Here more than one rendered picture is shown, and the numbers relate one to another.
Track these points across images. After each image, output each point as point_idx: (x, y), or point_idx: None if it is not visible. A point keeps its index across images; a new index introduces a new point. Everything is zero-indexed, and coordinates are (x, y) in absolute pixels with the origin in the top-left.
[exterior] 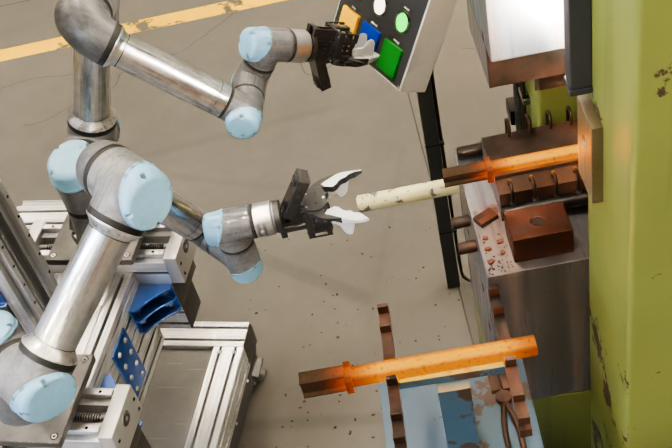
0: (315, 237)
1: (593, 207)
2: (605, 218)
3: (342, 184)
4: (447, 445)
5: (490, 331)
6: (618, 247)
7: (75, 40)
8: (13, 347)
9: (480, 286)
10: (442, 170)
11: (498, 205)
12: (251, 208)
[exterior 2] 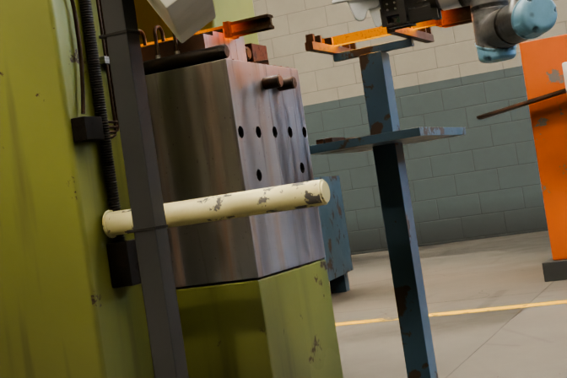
0: (410, 26)
1: (219, 7)
2: None
3: (357, 4)
4: (398, 120)
5: (304, 174)
6: None
7: None
8: None
9: (284, 156)
10: (267, 13)
11: (241, 60)
12: None
